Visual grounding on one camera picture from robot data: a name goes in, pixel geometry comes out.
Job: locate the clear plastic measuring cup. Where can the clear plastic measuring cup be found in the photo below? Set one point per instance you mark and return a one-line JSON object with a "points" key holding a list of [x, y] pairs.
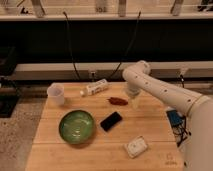
{"points": [[55, 93]]}

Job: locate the wall power outlet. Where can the wall power outlet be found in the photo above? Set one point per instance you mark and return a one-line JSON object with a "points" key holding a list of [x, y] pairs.
{"points": [[92, 75]]}

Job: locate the red pepper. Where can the red pepper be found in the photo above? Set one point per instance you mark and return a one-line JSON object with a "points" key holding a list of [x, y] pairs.
{"points": [[117, 101]]}

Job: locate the green bowl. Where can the green bowl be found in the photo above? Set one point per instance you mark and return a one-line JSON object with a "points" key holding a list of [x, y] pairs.
{"points": [[76, 127]]}

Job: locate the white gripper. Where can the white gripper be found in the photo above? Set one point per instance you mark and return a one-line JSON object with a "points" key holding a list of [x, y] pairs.
{"points": [[133, 93]]}

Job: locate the white sponge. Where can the white sponge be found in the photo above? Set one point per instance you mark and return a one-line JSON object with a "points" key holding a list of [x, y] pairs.
{"points": [[136, 147]]}

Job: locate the black equipment on left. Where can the black equipment on left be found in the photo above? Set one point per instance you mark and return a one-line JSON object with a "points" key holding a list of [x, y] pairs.
{"points": [[8, 63]]}

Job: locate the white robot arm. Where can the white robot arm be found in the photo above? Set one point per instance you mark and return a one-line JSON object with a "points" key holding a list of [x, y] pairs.
{"points": [[196, 106]]}

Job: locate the blue connector box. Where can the blue connector box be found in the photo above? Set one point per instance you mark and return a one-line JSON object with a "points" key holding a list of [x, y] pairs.
{"points": [[174, 118]]}

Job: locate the black sponge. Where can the black sponge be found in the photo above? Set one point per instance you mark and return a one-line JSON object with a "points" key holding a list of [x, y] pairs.
{"points": [[110, 121]]}

